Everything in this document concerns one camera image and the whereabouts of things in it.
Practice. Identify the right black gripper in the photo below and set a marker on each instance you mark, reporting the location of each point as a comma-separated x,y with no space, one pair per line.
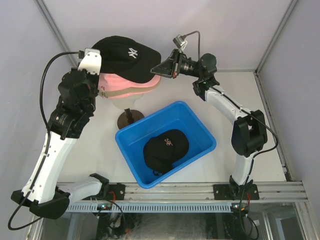
171,67

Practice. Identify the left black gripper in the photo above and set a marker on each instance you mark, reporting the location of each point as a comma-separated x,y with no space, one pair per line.
94,77

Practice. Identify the dark cap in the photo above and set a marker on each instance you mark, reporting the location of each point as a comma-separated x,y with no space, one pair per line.
127,58

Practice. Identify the pink baseball cap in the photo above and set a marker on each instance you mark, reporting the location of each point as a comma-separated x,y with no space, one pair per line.
111,95

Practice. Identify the dark round wooden stand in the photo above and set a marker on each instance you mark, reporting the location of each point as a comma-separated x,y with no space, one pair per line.
128,117

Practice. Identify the blue plastic bin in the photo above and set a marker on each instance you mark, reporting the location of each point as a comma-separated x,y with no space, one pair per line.
177,115

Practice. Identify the beige cap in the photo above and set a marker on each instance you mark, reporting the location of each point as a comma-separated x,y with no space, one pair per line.
134,90

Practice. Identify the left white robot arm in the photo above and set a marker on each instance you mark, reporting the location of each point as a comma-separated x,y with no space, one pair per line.
76,105

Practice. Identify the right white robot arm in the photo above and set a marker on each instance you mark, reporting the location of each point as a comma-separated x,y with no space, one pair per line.
249,133

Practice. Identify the beige mannequin head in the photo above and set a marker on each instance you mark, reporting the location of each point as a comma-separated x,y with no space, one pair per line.
125,102

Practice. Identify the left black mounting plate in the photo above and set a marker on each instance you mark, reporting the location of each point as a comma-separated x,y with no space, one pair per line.
113,192

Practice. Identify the black mounting plate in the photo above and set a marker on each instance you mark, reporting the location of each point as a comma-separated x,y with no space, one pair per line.
222,191
113,192

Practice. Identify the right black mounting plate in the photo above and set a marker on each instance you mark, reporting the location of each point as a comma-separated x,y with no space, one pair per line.
222,191

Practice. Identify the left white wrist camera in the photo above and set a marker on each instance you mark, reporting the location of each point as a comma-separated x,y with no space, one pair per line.
91,62

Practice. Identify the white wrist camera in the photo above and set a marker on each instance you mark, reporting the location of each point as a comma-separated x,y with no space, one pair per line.
91,62
180,42

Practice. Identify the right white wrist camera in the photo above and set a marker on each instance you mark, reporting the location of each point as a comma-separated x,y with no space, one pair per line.
180,42

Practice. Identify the aluminium mounting rail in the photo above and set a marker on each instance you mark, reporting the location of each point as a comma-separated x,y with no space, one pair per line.
202,192

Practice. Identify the perforated grey cable duct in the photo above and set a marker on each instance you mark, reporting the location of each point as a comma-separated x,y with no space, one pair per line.
148,207

